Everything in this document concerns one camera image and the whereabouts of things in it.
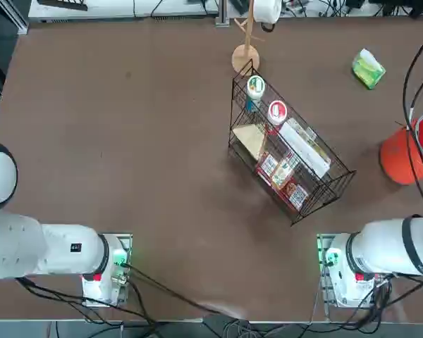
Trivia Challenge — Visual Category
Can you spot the green tissue pack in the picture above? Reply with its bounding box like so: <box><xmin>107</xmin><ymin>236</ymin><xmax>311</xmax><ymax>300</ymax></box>
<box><xmin>351</xmin><ymin>48</ymin><xmax>387</xmax><ymax>91</ymax></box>

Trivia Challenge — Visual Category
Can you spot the red biscuit box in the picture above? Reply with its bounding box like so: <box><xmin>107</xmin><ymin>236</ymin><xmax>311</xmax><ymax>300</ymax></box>
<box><xmin>255</xmin><ymin>153</ymin><xmax>309</xmax><ymax>213</ymax></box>

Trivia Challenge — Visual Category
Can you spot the orange round bin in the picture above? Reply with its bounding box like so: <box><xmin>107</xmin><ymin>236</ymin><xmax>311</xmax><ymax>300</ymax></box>
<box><xmin>379</xmin><ymin>112</ymin><xmax>423</xmax><ymax>187</ymax></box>

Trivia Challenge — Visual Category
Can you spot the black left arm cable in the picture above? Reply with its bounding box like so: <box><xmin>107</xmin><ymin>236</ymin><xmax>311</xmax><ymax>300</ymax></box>
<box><xmin>121</xmin><ymin>262</ymin><xmax>240</xmax><ymax>316</ymax></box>

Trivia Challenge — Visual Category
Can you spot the white cup green lid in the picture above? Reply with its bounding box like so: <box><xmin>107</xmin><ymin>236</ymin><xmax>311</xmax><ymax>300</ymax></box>
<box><xmin>245</xmin><ymin>75</ymin><xmax>267</xmax><ymax>100</ymax></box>

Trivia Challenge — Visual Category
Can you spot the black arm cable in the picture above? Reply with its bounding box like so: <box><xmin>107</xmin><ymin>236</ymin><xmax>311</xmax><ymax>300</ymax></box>
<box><xmin>403</xmin><ymin>26</ymin><xmax>423</xmax><ymax>219</ymax></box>
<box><xmin>121</xmin><ymin>262</ymin><xmax>240</xmax><ymax>316</ymax></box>

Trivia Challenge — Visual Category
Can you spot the aluminium profile rail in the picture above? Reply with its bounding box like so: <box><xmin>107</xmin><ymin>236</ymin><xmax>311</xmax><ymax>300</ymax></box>
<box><xmin>214</xmin><ymin>0</ymin><xmax>231</xmax><ymax>27</ymax></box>

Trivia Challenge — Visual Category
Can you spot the black wire shelf rack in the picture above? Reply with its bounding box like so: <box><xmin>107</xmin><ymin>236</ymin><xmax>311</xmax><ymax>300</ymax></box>
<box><xmin>227</xmin><ymin>58</ymin><xmax>357</xmax><ymax>227</ymax></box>

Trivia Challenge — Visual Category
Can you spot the beige paper bag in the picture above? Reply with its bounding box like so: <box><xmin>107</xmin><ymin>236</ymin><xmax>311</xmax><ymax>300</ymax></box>
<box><xmin>231</xmin><ymin>123</ymin><xmax>269</xmax><ymax>161</ymax></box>

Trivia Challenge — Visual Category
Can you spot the white cup red lid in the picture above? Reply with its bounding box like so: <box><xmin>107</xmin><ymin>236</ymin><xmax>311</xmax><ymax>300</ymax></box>
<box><xmin>267</xmin><ymin>100</ymin><xmax>289</xmax><ymax>126</ymax></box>

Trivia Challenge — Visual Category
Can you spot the white mug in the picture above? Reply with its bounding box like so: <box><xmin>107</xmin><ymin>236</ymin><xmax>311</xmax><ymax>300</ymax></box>
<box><xmin>252</xmin><ymin>0</ymin><xmax>283</xmax><ymax>33</ymax></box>

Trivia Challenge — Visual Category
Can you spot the black ridged object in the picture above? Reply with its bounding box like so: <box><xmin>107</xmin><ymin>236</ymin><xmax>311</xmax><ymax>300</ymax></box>
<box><xmin>37</xmin><ymin>0</ymin><xmax>89</xmax><ymax>11</ymax></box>

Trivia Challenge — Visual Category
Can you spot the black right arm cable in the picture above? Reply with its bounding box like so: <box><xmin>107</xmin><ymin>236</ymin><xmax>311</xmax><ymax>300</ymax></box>
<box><xmin>403</xmin><ymin>26</ymin><xmax>423</xmax><ymax>219</ymax></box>

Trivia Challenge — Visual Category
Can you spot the wooden mug tree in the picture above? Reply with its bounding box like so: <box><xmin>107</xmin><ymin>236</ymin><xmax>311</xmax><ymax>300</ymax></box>
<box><xmin>231</xmin><ymin>0</ymin><xmax>266</xmax><ymax>77</ymax></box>

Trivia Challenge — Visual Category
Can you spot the long white printed box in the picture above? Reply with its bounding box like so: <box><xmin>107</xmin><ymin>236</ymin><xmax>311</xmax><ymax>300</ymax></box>
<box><xmin>277</xmin><ymin>118</ymin><xmax>332</xmax><ymax>179</ymax></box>

